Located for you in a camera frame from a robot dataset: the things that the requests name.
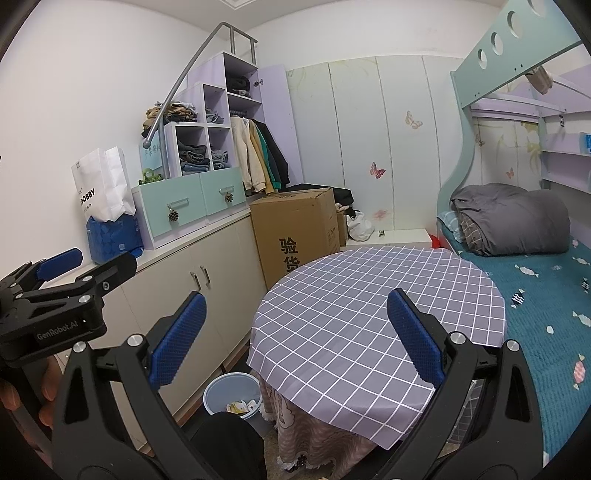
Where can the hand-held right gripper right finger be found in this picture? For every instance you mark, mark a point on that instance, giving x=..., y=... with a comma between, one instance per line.
x=415, y=339

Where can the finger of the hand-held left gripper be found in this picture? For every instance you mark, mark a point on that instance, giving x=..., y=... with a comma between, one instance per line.
x=60, y=261
x=115, y=272

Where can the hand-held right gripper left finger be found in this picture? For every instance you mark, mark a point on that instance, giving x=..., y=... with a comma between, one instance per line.
x=180, y=341

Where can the blue trash bin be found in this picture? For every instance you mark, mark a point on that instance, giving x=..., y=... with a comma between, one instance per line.
x=219, y=392

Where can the yellow white wrapper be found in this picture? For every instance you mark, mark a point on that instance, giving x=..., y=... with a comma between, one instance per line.
x=241, y=407

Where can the person's left hand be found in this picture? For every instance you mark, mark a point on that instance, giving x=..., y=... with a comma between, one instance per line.
x=48, y=383

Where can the blue plastic-wrapped pack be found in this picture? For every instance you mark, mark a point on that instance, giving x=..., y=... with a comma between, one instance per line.
x=113, y=240

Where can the purple grid tablecloth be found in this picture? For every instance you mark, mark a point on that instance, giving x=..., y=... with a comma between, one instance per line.
x=369, y=332

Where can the cream low cabinet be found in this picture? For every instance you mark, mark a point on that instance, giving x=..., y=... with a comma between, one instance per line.
x=184, y=286

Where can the white paper bag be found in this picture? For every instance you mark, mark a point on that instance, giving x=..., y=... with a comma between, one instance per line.
x=104, y=184

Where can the teal drawer unit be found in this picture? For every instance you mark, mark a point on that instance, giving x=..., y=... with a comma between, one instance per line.
x=184, y=203

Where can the red mat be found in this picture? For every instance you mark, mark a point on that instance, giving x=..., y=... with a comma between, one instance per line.
x=436, y=240

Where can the green plastic toy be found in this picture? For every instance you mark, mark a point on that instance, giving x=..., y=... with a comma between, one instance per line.
x=150, y=176

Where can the person's black trouser leg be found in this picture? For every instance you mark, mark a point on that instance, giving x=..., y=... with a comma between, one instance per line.
x=231, y=447

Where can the blue checked pillow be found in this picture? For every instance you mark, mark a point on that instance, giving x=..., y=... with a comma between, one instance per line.
x=450, y=225

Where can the white plastic bag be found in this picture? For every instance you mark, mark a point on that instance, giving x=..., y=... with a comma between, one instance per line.
x=360, y=228

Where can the teal candy print bedsheet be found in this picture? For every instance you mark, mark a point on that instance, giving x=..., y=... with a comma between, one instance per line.
x=545, y=314

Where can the small cardboard box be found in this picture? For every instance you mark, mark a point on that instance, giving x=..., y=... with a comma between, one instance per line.
x=342, y=228

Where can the stack of folded jeans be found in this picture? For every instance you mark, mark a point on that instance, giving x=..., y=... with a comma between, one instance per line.
x=194, y=159

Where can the pink patterned table skirt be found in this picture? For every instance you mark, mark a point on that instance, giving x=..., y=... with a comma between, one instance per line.
x=314, y=438

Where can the small folded jeans stack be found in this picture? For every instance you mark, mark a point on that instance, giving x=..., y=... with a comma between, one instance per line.
x=219, y=159

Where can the grey duvet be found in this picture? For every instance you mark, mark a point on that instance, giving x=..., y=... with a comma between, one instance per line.
x=512, y=219

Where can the large cardboard box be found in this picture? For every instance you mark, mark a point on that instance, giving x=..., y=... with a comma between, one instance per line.
x=291, y=230

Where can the black cloth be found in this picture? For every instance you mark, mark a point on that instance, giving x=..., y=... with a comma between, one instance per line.
x=344, y=197

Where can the pile of brown clothes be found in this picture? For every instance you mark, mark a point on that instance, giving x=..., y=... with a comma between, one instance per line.
x=173, y=114

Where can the cream hanging jacket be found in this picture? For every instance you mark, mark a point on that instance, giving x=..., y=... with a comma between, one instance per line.
x=242, y=157

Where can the pink butterfly sticker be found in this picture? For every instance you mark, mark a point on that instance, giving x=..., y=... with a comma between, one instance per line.
x=377, y=170

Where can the folded grey garment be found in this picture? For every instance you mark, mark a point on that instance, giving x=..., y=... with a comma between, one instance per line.
x=213, y=116

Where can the yellow hanging garment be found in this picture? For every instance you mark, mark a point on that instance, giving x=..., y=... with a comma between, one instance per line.
x=261, y=159

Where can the purple cubby shelf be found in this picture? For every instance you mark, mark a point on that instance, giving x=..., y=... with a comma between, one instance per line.
x=214, y=106

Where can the green hanging garment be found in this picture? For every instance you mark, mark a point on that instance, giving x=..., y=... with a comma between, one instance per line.
x=271, y=157

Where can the black hanging jacket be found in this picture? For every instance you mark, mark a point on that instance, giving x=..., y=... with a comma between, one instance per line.
x=280, y=159

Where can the pale green wardrobe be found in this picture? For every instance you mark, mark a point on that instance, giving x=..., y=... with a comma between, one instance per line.
x=369, y=129

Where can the grey metal handrail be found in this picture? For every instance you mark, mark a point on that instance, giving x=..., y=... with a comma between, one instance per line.
x=194, y=69

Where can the beige butterfly sticker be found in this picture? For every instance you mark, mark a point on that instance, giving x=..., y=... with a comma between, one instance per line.
x=413, y=120

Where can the folded black clothes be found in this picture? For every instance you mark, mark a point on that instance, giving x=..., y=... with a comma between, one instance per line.
x=238, y=84

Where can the small blue box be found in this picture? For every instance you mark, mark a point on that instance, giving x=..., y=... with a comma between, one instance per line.
x=587, y=143

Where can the teal bunk bed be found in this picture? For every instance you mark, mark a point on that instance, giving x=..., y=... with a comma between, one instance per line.
x=489, y=64

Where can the beige hanging pouch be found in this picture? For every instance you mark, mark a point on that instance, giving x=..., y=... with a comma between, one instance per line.
x=539, y=79

